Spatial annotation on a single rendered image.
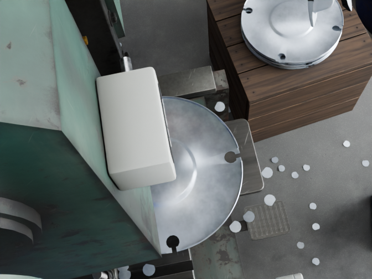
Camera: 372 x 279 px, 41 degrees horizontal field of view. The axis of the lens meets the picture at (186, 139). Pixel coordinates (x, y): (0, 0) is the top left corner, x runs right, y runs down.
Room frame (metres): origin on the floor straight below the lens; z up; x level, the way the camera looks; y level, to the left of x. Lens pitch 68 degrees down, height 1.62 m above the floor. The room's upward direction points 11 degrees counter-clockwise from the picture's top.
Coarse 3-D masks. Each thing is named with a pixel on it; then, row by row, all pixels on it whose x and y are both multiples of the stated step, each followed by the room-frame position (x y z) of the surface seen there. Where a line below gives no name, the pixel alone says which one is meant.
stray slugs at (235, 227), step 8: (216, 104) 0.46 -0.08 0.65; (264, 176) 0.28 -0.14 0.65; (264, 200) 0.23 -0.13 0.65; (272, 200) 0.23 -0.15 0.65; (248, 216) 0.21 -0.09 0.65; (232, 224) 0.20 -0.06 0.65; (240, 224) 0.19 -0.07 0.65; (120, 272) 0.14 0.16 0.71; (128, 272) 0.13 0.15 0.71; (144, 272) 0.13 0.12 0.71; (152, 272) 0.13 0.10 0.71
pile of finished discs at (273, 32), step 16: (256, 0) 0.89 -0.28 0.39; (272, 0) 0.88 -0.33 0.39; (288, 0) 0.87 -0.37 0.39; (304, 0) 0.85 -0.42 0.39; (336, 0) 0.83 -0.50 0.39; (256, 16) 0.83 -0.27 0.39; (272, 16) 0.82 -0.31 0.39; (288, 16) 0.81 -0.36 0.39; (304, 16) 0.80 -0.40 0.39; (320, 16) 0.79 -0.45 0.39; (336, 16) 0.78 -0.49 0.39; (256, 32) 0.78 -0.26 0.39; (272, 32) 0.77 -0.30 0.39; (288, 32) 0.75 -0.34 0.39; (304, 32) 0.74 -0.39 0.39; (320, 32) 0.74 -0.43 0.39; (336, 32) 0.73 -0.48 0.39; (256, 48) 0.73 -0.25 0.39; (272, 48) 0.72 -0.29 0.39; (288, 48) 0.71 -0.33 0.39; (304, 48) 0.70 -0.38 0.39; (320, 48) 0.69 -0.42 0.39; (272, 64) 0.68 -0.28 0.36; (288, 64) 0.67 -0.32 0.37; (304, 64) 0.66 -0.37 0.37
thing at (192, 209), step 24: (168, 96) 0.43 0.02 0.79; (168, 120) 0.38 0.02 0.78; (192, 120) 0.37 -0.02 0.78; (216, 120) 0.36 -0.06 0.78; (192, 144) 0.32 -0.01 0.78; (216, 144) 0.32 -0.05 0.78; (192, 168) 0.28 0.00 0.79; (216, 168) 0.27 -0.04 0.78; (240, 168) 0.26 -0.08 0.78; (168, 192) 0.24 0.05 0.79; (192, 192) 0.24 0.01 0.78; (216, 192) 0.23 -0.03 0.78; (168, 216) 0.20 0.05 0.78; (192, 216) 0.20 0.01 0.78; (216, 216) 0.19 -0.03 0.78; (192, 240) 0.16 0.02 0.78
